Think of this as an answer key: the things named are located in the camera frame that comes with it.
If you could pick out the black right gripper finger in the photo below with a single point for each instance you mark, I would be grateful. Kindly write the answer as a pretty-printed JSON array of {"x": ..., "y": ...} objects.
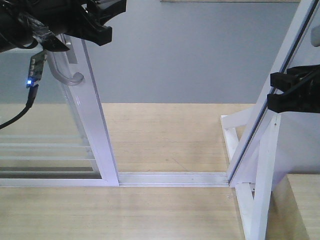
[
  {"x": 283, "y": 82},
  {"x": 281, "y": 103}
]

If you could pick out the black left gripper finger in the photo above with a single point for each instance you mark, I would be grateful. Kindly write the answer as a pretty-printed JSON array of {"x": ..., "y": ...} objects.
[
  {"x": 92, "y": 30},
  {"x": 105, "y": 10}
]

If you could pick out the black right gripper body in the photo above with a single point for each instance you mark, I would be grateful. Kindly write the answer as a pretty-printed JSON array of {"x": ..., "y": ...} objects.
[{"x": 307, "y": 77}]

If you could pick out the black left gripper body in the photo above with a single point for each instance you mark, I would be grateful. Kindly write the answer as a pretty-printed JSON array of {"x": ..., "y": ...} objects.
[{"x": 61, "y": 16}]

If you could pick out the grey door handle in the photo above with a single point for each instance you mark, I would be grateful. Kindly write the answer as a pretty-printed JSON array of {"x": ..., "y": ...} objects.
[{"x": 60, "y": 69}]

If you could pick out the white sliding glass door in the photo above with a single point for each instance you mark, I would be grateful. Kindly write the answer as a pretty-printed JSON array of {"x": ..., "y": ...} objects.
[{"x": 86, "y": 100}]

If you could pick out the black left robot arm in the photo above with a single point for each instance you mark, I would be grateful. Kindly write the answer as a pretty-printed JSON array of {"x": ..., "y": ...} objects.
[{"x": 24, "y": 24}]

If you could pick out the aluminium floor door track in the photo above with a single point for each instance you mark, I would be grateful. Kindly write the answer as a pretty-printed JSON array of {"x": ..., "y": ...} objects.
[{"x": 173, "y": 179}]

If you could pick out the green circuit board blue led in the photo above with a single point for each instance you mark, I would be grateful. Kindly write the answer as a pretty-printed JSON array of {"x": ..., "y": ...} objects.
[{"x": 36, "y": 68}]

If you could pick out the light wooden box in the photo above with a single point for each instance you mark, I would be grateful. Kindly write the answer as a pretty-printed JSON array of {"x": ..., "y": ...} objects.
[{"x": 297, "y": 206}]

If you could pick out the light wooden platform board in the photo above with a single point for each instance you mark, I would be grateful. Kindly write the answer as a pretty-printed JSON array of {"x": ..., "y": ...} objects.
[{"x": 146, "y": 137}]

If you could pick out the white rear support bracket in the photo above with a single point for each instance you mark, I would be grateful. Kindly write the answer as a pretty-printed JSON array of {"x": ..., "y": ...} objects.
[{"x": 229, "y": 124}]

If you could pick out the white support bracket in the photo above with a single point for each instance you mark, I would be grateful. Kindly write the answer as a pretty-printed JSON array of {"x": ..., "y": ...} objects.
[
  {"x": 254, "y": 207},
  {"x": 229, "y": 124}
]

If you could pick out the white door frame post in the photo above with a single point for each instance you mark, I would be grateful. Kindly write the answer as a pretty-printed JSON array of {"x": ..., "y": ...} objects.
[{"x": 243, "y": 167}]

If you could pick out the white front support bracket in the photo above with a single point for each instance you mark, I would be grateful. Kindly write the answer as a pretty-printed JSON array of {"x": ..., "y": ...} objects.
[{"x": 254, "y": 207}]

